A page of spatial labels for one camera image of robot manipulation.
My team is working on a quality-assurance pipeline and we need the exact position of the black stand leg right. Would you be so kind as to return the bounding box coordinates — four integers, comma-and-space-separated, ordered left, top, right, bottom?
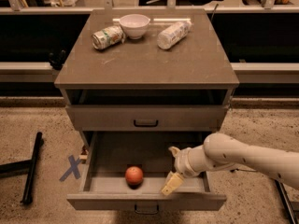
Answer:
275, 181, 299, 224

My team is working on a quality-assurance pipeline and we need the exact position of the green white drink can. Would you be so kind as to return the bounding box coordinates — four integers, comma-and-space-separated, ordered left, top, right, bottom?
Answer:
92, 25, 126, 50

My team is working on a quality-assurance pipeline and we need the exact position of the black stand leg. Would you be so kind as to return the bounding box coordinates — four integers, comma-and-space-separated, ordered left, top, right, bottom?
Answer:
0, 132, 44, 205
275, 181, 299, 224

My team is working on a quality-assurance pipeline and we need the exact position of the white plastic bottle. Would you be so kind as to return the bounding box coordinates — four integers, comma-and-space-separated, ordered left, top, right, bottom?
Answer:
157, 21, 192, 49

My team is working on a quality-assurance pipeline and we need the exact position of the black floor cable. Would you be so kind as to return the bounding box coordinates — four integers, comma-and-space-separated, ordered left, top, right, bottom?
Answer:
229, 166, 257, 174

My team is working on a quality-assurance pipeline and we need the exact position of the red apple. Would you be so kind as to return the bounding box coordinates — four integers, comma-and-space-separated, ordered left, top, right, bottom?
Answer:
125, 166, 143, 186

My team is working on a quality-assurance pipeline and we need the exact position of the white ceramic bowl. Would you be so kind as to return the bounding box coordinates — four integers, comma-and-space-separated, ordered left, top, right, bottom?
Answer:
120, 14, 150, 39

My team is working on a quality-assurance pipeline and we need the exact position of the black stand leg left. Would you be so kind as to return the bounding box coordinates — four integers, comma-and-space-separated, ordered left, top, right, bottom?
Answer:
0, 132, 44, 205

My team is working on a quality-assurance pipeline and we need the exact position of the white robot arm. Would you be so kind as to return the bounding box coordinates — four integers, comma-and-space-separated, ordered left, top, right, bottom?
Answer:
162, 133, 299, 196

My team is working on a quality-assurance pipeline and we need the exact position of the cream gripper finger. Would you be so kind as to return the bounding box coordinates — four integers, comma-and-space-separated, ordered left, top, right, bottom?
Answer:
168, 147, 180, 157
161, 172, 184, 196

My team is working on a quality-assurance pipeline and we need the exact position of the black clamp on ledge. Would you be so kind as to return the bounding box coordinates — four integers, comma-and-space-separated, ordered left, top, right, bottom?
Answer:
49, 50, 66, 70

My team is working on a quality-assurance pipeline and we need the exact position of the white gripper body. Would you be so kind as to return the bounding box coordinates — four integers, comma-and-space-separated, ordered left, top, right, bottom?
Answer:
174, 147, 203, 178

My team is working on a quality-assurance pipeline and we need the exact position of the blue tape cross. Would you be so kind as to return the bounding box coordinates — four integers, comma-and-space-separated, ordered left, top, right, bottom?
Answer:
60, 156, 80, 182

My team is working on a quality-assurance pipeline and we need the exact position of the grey drawer cabinet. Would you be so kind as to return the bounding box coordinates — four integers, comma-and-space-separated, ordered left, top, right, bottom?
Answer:
55, 8, 239, 146

